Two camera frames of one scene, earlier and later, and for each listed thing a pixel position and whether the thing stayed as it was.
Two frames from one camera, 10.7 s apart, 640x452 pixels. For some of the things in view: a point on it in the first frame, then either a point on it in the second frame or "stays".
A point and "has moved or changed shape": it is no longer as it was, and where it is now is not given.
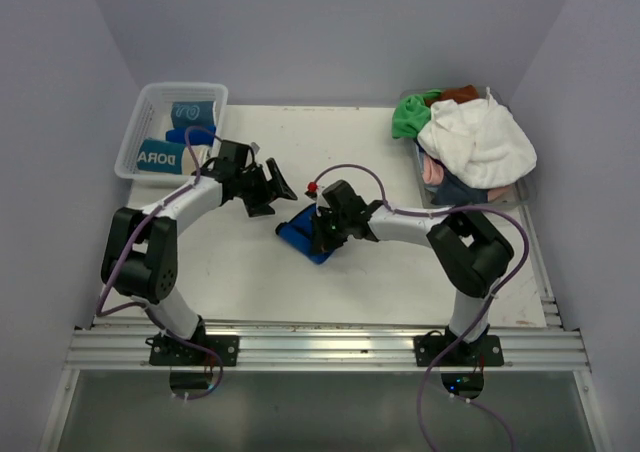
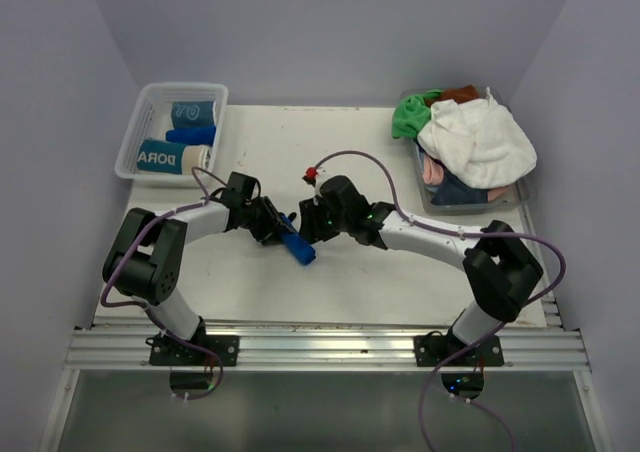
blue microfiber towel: [295, 233] has moved or changed shape
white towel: [479, 141] stays
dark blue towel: [452, 191] stays
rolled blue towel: [197, 135] stays
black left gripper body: [254, 188] to [261, 219]
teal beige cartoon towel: [170, 157] stays
